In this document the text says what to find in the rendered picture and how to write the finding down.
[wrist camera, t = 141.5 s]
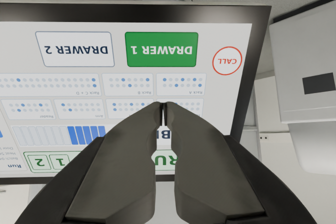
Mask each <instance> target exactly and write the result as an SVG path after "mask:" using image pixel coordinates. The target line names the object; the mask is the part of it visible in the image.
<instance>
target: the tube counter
mask: <svg viewBox="0 0 336 224"><path fill-rule="evenodd" d="M115 125H116V124H68V125H11V129H12V131H13V133H14V135H15V138H16V140H17V142H18V144H19V147H72V146H88V145H89V144H90V143H91V142H92V141H93V140H94V139H95V138H96V137H103V136H104V135H105V134H106V133H107V132H108V131H110V130H111V129H112V128H113V127H114V126H115Z"/></svg>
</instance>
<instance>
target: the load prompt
mask: <svg viewBox="0 0 336 224"><path fill-rule="evenodd" d="M81 151H82V150H75V151H22V153H23V156H24V158H25V160H26V162H27V165H28V167H29V169H30V171H31V173H59V172H60V171H61V170H62V169H63V168H64V167H65V166H66V165H67V164H68V163H69V162H70V161H71V160H72V159H74V158H75V157H76V156H77V155H78V154H79V153H80V152H81ZM151 159H152V160H153V161H154V163H155V171H175V163H176V161H177V160H178V157H177V156H176V154H175V153H174V152H173V151H172V150H171V149H157V150H156V151H155V152H154V154H153V155H152V156H151Z"/></svg>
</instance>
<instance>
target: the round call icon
mask: <svg viewBox="0 0 336 224"><path fill-rule="evenodd" d="M245 50H246V45H213V49H212V57H211V65H210V74H209V76H210V77H240V76H241V71H242V66H243V61H244V56H245Z"/></svg>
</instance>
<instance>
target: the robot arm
mask: <svg viewBox="0 0 336 224"><path fill-rule="evenodd" d="M163 117H164V126H167V128H168V129H169V130H170V131H171V150H172V151H173V152H174V153H175V154H176V156H177V157H178V159H177V161H176V162H175V173H174V197H175V206H176V213H177V215H178V216H179V217H180V218H181V219H182V220H183V221H185V222H187V223H189V224H317V222H316V221H315V219H314V218H313V217H312V215H311V214H310V212H309V211H308V210H307V208H306V207H305V206H304V205H303V203H302V202H301V201H300V200H299V199H298V197H297V196H296V195H295V194H294V193H293V192H292V191H291V190H290V188H289V187H288V186H287V185H286V184H285V183H284V182H283V181H282V180H281V179H280V178H279V177H277V176H276V175H275V174H274V173H273V172H272V171H271V170H270V169H268V168H267V167H266V166H265V165H264V164H263V163H262V162H261V161H259V160H258V159H257V158H256V157H255V156H254V155H253V154H251V153H250V152H249V151H248V150H247V149H246V148H245V147H243V146H242V145H241V144H240V143H239V142H238V141H237V140H235V139H234V138H233V137H232V136H231V135H223V134H222V133H221V132H220V131H219V130H218V129H217V128H216V127H214V126H213V125H212V124H210V123H209V122H208V121H206V120H205V119H203V118H202V117H200V116H198V115H196V114H195V113H193V112H191V111H189V110H187V109H185V108H184V107H182V106H180V105H178V104H176V103H174V102H172V101H167V102H159V101H155V102H152V103H151V104H149V105H147V106H146V107H144V108H142V109H140V110H139V111H137V112H135V113H133V114H132V115H130V116H128V117H127V118H125V119H124V120H122V121H121V122H119V123H118V124H117V125H115V126H114V127H113V128H112V129H111V130H109V131H108V132H107V133H106V134H105V135H104V136H103V137H100V136H97V137H96V138H95V139H94V140H93V141H92V142H91V143H90V144H89V145H87V146H86V147H85V148H84V149H83V150H82V151H81V152H80V153H79V154H78V155H77V156H76V157H75V158H74V159H72V160H71V161H70V162H69V163H68V164H67V165H66V166H65V167H64V168H63V169H62V170H61V171H60V172H58V173H57V174H56V175H55V176H54V177H53V178H52V179H51V180H50V181H49V182H48V183H47V184H46V185H45V186H44V187H43V188H42V189H41V190H40V191H39V192H38V194H37V195H36V196H35V197H34V198H33V199H32V200H31V202H30V203H29V204H28V205H27V207H26V208H25V209H24V211H23V212H22V213H21V215H20V216H19V217H18V219H17V220H16V222H15V223H14V224H145V223H146V222H148V221H149V220H151V218H152V217H153V216H154V213H155V204H156V166H155V163H154V161H153V160H152V159H151V157H152V155H153V154H154V152H155V151H156V150H157V130H158V129H159V128H160V126H162V125H163Z"/></svg>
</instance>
